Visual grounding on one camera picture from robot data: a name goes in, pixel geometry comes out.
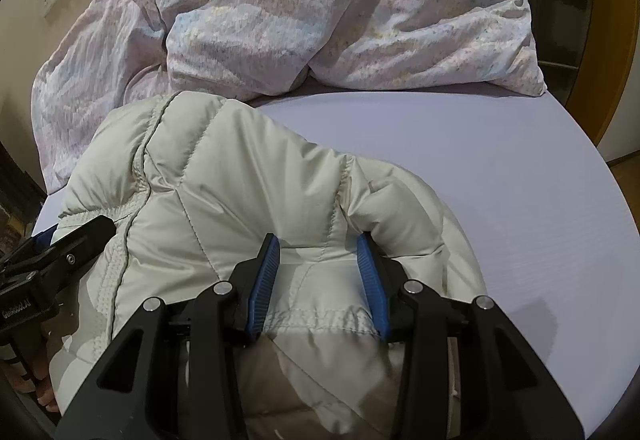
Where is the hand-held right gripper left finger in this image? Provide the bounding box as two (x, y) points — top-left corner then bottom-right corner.
(55, 233), (281, 440)

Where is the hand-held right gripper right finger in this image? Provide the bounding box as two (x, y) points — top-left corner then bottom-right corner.
(355, 232), (569, 440)

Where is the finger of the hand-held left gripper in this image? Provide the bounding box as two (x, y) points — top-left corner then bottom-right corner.
(0, 229), (55, 271)
(27, 215), (117, 282)

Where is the light grey puffer jacket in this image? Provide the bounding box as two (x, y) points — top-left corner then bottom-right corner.
(47, 90), (490, 440)

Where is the person's left hand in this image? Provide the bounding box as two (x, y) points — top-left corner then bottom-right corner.
(9, 320), (60, 415)

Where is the pink floral duvet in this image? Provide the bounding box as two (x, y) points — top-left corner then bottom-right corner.
(29, 0), (548, 195)

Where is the wooden wardrobe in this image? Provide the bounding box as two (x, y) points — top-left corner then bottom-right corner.
(529, 0), (640, 167)

